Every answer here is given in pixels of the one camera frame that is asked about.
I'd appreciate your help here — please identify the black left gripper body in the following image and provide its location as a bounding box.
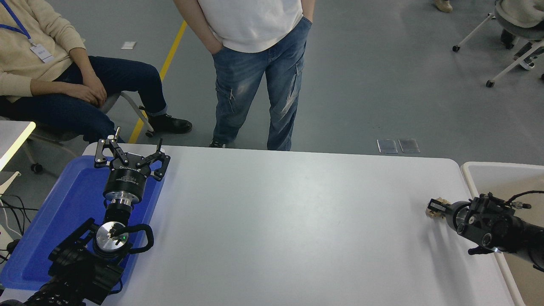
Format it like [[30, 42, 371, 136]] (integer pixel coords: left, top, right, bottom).
[[104, 152, 152, 198]]

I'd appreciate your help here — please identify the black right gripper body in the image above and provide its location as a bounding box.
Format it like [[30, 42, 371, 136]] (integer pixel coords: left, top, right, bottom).
[[440, 201, 459, 225]]

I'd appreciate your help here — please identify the tan paper ball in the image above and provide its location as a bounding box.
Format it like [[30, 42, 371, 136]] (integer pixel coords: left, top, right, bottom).
[[427, 197, 450, 220]]

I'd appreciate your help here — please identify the person's left hand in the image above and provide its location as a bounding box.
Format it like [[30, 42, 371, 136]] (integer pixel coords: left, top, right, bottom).
[[84, 75, 108, 107]]

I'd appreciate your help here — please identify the person's right hand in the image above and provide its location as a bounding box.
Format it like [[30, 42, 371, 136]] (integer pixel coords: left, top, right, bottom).
[[67, 84, 96, 105]]

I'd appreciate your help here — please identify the large pale bin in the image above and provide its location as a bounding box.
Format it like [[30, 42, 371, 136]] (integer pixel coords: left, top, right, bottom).
[[461, 161, 544, 306]]

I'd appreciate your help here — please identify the grey office chair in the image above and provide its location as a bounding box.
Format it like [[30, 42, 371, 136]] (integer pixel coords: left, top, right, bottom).
[[0, 91, 156, 174]]

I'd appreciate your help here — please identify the blue plastic tray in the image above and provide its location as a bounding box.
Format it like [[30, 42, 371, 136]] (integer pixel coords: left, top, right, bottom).
[[0, 155, 165, 292]]

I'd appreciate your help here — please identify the white side table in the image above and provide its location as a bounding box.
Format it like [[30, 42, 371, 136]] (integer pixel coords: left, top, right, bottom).
[[0, 120, 37, 171]]

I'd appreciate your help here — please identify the white plastic part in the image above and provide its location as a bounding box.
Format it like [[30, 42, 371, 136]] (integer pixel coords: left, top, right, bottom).
[[0, 171, 21, 197]]

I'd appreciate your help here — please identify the white name badge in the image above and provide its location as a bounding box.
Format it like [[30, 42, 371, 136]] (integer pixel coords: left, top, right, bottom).
[[30, 43, 55, 63]]

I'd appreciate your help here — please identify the white power strip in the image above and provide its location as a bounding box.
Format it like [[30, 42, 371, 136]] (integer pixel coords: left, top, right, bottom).
[[0, 223, 13, 255]]

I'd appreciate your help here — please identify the white-legged chair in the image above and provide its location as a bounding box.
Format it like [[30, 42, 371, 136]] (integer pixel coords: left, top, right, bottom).
[[452, 0, 544, 88]]

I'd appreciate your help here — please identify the black floor cable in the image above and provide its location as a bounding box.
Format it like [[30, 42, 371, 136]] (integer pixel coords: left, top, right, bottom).
[[0, 193, 39, 264]]

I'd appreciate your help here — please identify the blue lanyard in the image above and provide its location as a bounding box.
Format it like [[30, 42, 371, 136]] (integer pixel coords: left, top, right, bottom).
[[0, 0, 33, 44]]

